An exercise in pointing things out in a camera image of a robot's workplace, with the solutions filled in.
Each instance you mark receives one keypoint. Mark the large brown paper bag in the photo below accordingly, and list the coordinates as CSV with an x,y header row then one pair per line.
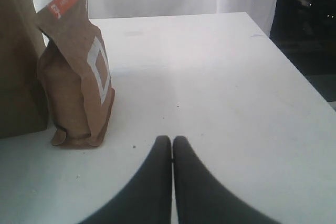
x,y
23,102

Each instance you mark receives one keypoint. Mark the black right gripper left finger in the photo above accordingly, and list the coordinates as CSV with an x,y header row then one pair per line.
x,y
147,197

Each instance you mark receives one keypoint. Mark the brown pouch with orange label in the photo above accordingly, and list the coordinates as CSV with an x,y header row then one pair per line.
x,y
74,72

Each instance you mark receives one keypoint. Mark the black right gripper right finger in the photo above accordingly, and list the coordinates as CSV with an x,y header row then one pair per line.
x,y
200,197

